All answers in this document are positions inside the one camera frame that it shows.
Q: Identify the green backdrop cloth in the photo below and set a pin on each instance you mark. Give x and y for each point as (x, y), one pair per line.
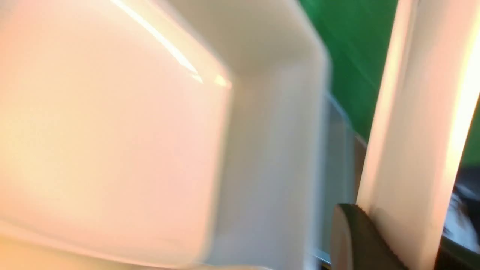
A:
(357, 34)

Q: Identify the teal plastic spoon bin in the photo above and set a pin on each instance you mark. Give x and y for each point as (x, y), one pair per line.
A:
(338, 181)

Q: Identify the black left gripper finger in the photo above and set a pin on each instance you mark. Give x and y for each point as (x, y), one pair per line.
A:
(356, 244)

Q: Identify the large white plastic tub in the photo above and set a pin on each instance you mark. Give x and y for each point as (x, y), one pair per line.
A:
(267, 205)

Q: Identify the white square rice plate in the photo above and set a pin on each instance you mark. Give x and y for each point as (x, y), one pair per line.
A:
(425, 106)

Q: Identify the stack of white square plates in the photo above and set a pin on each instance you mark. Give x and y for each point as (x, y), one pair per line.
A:
(113, 119)

